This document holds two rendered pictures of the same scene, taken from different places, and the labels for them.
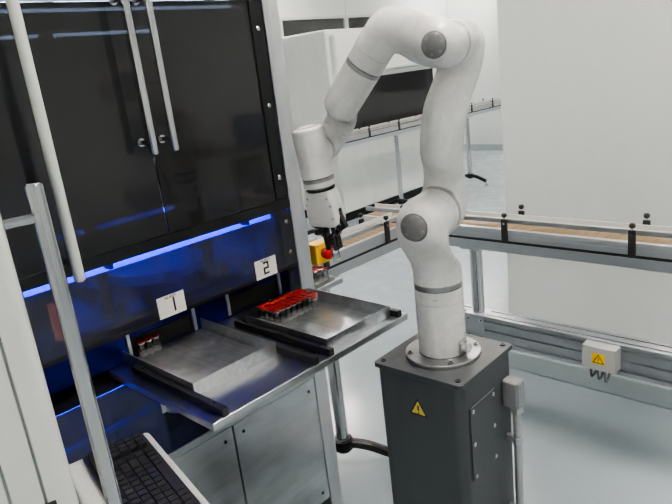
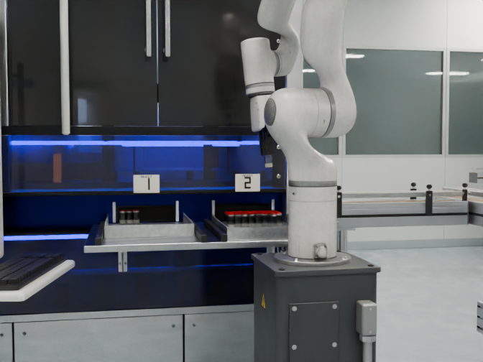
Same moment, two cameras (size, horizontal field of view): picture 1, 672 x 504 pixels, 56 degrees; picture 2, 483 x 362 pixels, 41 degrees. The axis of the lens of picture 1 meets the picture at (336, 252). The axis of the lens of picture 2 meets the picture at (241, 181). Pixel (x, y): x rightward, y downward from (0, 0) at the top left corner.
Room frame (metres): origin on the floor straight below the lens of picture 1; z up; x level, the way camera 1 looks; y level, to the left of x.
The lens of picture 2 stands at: (0.05, -0.99, 1.14)
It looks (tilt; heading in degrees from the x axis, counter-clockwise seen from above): 3 degrees down; 34
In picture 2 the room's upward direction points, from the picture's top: straight up
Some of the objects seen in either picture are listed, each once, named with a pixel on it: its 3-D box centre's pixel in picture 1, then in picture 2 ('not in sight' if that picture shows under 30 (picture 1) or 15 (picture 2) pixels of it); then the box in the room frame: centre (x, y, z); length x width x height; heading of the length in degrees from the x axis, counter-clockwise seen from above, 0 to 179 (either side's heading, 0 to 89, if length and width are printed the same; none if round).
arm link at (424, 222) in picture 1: (429, 242); (301, 136); (1.43, -0.22, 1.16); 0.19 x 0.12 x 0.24; 148
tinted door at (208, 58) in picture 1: (215, 112); (222, 38); (1.81, 0.29, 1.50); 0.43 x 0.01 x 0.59; 135
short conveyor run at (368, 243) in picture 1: (345, 245); (377, 204); (2.36, -0.04, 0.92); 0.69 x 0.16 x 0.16; 135
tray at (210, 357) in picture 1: (198, 352); (147, 223); (1.55, 0.40, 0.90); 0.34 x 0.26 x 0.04; 45
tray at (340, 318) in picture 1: (317, 316); (260, 225); (1.71, 0.08, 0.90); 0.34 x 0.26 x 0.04; 44
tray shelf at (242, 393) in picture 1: (264, 343); (203, 233); (1.62, 0.23, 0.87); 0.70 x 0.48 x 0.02; 135
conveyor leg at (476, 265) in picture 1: (479, 330); not in sight; (2.42, -0.56, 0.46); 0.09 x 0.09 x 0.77; 45
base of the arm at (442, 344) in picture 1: (440, 319); (312, 223); (1.46, -0.24, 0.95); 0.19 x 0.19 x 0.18
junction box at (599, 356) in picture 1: (600, 356); not in sight; (2.00, -0.89, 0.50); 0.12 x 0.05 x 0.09; 45
